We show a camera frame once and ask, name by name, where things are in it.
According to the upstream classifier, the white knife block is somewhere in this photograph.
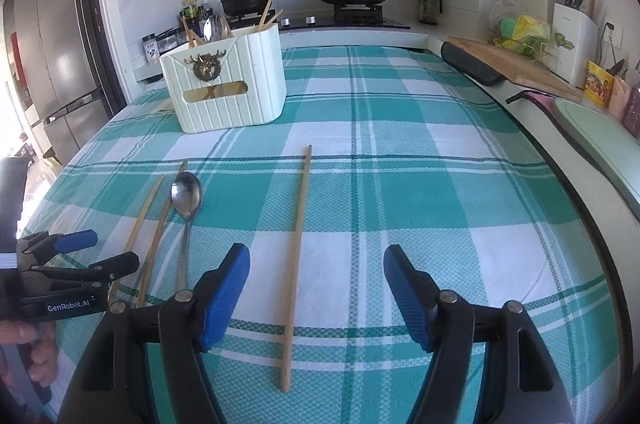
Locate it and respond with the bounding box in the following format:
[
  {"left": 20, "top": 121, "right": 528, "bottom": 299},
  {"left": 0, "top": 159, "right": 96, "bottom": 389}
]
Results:
[{"left": 546, "top": 0, "right": 598, "bottom": 90}]

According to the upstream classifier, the yellow tin can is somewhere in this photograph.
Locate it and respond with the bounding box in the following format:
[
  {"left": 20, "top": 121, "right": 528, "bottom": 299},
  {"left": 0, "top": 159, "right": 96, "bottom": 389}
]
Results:
[{"left": 584, "top": 60, "right": 614, "bottom": 108}]

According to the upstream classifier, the grey refrigerator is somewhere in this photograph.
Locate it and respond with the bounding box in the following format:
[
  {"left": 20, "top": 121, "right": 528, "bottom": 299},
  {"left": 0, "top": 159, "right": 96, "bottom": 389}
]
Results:
[{"left": 13, "top": 0, "right": 124, "bottom": 166}]

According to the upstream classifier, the wooden cutting board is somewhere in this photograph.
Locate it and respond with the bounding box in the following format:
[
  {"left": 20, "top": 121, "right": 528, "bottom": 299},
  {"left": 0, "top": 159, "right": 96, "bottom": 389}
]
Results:
[{"left": 446, "top": 36, "right": 582, "bottom": 103}]

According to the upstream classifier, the pink cup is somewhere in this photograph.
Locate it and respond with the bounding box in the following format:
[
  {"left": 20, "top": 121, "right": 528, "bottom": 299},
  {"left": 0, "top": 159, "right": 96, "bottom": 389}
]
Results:
[{"left": 608, "top": 77, "right": 631, "bottom": 122}]

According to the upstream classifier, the cream utensil holder box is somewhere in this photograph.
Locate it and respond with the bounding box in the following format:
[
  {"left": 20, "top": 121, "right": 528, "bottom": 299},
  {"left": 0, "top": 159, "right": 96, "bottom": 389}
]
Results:
[{"left": 160, "top": 24, "right": 286, "bottom": 134}]

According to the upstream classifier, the person's left hand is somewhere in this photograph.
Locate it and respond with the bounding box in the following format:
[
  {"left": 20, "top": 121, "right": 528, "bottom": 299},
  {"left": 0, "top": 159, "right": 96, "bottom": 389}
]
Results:
[{"left": 0, "top": 318, "right": 59, "bottom": 390}]

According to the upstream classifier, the small steel spoon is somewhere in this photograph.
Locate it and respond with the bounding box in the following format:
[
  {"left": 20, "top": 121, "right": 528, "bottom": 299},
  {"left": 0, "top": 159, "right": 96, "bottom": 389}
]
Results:
[{"left": 170, "top": 172, "right": 202, "bottom": 290}]

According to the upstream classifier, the black sink edge tray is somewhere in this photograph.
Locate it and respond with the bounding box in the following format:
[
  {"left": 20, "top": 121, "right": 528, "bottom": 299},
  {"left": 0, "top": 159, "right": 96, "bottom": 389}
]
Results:
[{"left": 440, "top": 42, "right": 506, "bottom": 86}]

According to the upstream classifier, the large steel spoon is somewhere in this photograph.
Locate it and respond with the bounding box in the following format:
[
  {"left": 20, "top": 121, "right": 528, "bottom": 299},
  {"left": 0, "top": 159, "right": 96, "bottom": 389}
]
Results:
[{"left": 201, "top": 14, "right": 220, "bottom": 43}]

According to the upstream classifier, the dark glass kettle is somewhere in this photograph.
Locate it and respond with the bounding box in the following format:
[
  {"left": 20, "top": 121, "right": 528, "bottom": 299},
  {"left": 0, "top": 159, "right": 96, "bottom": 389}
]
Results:
[{"left": 419, "top": 0, "right": 444, "bottom": 26}]

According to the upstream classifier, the teal plaid tablecloth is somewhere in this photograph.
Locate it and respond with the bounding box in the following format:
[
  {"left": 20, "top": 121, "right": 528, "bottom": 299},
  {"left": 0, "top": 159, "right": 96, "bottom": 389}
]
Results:
[{"left": 27, "top": 46, "right": 620, "bottom": 423}]

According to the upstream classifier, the condiment bottles rack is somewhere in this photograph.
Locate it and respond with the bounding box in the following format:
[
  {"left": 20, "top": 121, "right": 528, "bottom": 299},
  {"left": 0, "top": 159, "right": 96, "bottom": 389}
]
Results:
[{"left": 156, "top": 0, "right": 213, "bottom": 54}]

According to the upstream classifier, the purple soap dispenser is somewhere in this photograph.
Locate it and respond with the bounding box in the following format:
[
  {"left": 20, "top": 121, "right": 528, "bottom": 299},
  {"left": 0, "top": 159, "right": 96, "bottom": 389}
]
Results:
[{"left": 622, "top": 88, "right": 640, "bottom": 138}]

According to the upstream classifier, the black gas stove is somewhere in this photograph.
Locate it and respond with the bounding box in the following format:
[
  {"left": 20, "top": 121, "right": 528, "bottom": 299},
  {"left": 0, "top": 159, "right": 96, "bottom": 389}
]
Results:
[{"left": 226, "top": 6, "right": 412, "bottom": 31}]

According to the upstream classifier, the white spice jar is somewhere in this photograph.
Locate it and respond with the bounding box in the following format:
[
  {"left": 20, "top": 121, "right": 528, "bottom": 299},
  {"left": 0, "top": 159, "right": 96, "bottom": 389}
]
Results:
[{"left": 142, "top": 33, "right": 160, "bottom": 64}]

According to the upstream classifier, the green cutting mat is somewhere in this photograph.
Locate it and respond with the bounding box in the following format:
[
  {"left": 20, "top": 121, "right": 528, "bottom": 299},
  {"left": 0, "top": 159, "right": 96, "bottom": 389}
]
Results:
[{"left": 552, "top": 98, "right": 640, "bottom": 218}]

